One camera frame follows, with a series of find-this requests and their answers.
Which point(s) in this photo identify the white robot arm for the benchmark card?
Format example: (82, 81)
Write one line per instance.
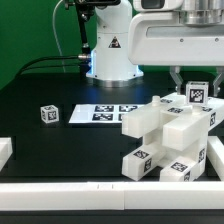
(110, 61)

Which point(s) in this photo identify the white tag base sheet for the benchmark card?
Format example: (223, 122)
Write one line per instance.
(100, 113)

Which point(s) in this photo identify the white right wall block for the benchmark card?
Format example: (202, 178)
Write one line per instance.
(215, 153)

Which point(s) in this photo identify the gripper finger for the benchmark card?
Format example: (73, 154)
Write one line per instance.
(175, 74)
(218, 80)

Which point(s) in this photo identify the white chair seat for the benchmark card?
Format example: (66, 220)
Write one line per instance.
(196, 151)

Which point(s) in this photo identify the white chair back frame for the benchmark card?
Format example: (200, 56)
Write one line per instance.
(181, 124)

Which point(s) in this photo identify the white wall block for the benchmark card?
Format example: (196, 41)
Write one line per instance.
(215, 153)
(5, 151)

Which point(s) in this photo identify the white left wall block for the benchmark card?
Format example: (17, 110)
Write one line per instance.
(5, 151)

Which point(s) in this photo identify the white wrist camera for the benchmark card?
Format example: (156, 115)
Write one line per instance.
(156, 5)

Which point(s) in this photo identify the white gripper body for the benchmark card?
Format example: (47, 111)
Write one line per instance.
(159, 39)

